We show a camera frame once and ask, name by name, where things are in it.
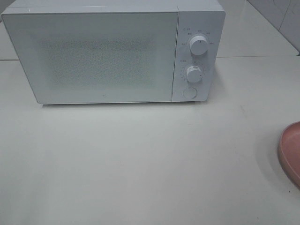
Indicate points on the upper white power knob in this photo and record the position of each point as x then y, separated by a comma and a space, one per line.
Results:
198, 45

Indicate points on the pink round plate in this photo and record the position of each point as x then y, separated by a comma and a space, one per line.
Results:
289, 152

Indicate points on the round white door button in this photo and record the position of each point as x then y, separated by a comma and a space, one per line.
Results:
190, 93

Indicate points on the lower white timer knob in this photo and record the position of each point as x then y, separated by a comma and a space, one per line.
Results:
194, 74

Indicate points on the white microwave oven body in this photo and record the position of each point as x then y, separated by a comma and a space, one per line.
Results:
195, 17

